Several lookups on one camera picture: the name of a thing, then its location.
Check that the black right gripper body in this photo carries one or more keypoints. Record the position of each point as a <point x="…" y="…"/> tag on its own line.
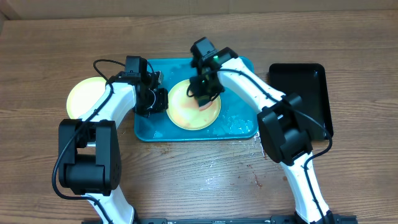
<point x="207" y="88"/>

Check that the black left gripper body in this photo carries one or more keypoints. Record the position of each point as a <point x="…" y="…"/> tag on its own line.
<point x="155" y="101"/>

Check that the pink green sponge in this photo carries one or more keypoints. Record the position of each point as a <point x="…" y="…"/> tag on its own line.
<point x="206" y="105"/>

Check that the yellow plate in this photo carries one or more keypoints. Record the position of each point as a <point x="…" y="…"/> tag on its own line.
<point x="84" y="95"/>
<point x="185" y="112"/>

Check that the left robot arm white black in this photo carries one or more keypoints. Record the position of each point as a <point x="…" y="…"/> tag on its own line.
<point x="88" y="166"/>

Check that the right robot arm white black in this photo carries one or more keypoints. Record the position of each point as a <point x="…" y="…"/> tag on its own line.
<point x="284" y="129"/>

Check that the black tray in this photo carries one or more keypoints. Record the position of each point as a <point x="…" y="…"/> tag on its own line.
<point x="308" y="80"/>

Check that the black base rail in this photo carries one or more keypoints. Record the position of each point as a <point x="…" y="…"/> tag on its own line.
<point x="275" y="219"/>

